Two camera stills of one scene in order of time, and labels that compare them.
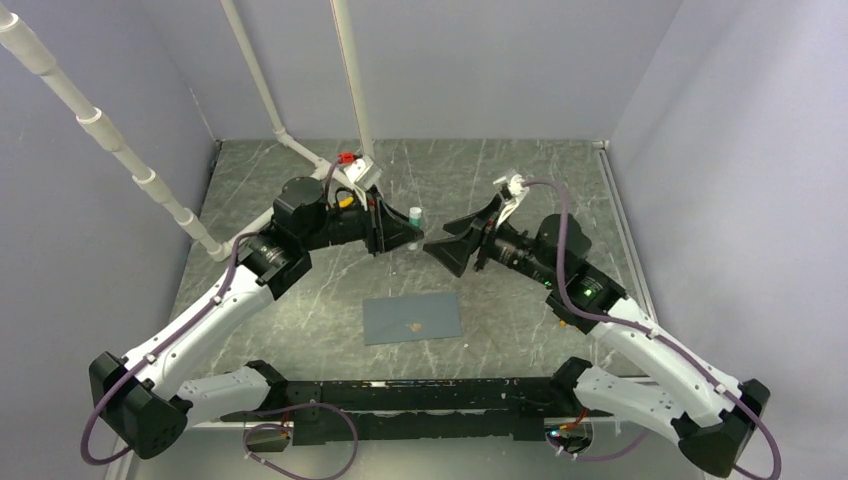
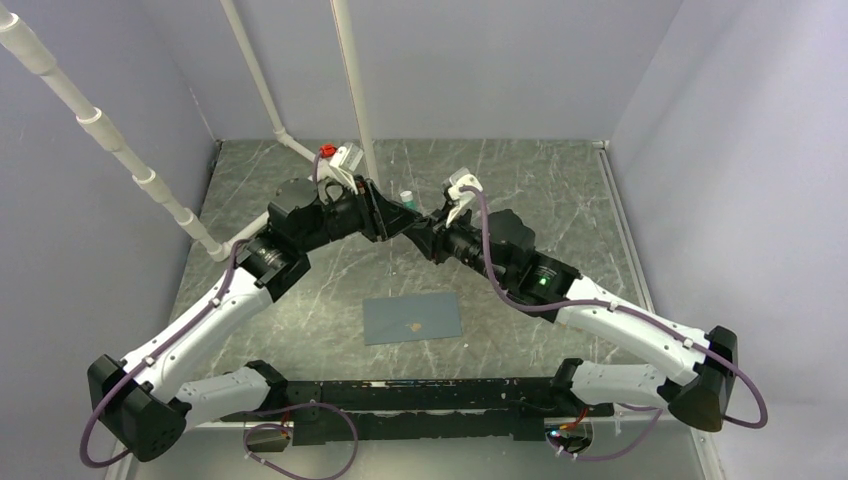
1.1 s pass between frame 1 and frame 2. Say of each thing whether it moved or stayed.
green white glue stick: moved
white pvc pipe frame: stayed
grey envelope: stayed
